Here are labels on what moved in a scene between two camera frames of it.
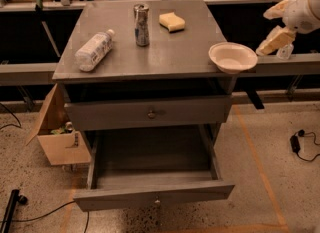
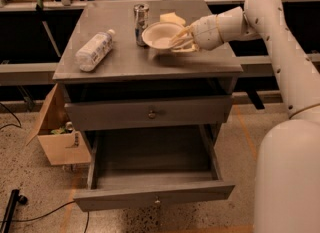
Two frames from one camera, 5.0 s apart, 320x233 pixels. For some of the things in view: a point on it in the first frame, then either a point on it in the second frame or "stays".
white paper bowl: [233, 58] to [159, 35]
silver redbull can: [141, 30] stays
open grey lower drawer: [153, 165] stays
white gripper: [297, 13] to [205, 32]
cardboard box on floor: [55, 134] stays
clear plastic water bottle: [94, 50] stays
